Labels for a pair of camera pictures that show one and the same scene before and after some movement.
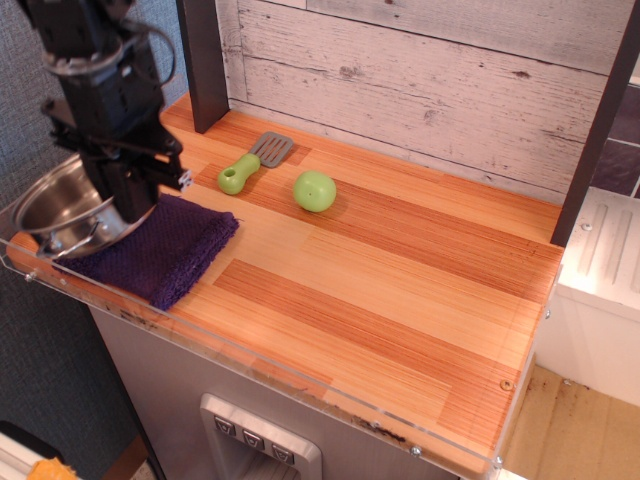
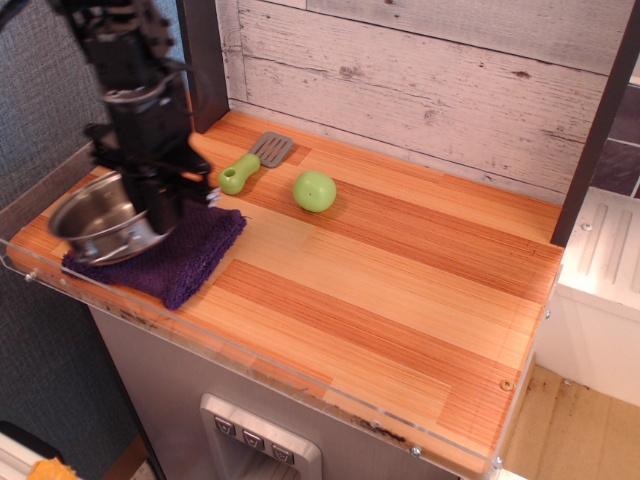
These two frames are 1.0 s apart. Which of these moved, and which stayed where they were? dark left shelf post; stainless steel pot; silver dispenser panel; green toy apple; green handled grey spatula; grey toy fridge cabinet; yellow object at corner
Moved: stainless steel pot
Stayed: green handled grey spatula; yellow object at corner; grey toy fridge cabinet; green toy apple; silver dispenser panel; dark left shelf post
